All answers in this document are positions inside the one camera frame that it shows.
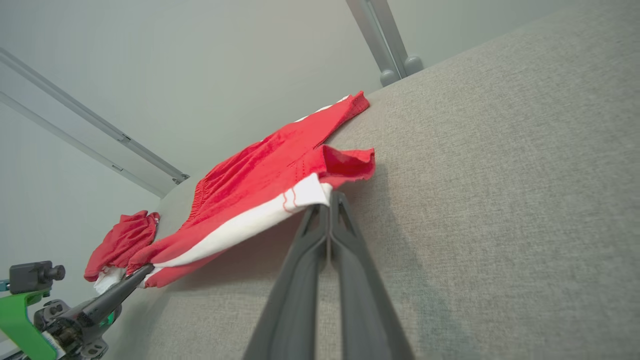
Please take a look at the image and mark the grey metal frame rail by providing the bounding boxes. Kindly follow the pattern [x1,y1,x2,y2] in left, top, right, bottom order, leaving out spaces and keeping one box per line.
[0,47,191,198]

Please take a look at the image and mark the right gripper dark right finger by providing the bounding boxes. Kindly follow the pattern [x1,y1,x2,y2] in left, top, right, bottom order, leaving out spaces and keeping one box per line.
[330,191,416,360]

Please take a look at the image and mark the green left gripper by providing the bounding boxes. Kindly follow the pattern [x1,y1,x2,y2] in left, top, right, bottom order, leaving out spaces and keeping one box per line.
[0,264,155,360]

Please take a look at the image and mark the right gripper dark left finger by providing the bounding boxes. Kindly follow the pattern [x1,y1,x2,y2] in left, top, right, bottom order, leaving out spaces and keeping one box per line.
[243,204,331,360]

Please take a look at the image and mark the red white Bulls shirt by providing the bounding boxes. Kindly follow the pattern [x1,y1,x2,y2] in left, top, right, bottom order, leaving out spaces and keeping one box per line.
[126,91,376,289]

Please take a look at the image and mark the small red white garment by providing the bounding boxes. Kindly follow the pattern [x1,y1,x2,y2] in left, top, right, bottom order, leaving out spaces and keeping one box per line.
[84,210,161,295]

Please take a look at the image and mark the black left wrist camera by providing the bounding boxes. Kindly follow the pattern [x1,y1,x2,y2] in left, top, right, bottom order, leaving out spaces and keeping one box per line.
[9,261,66,295]

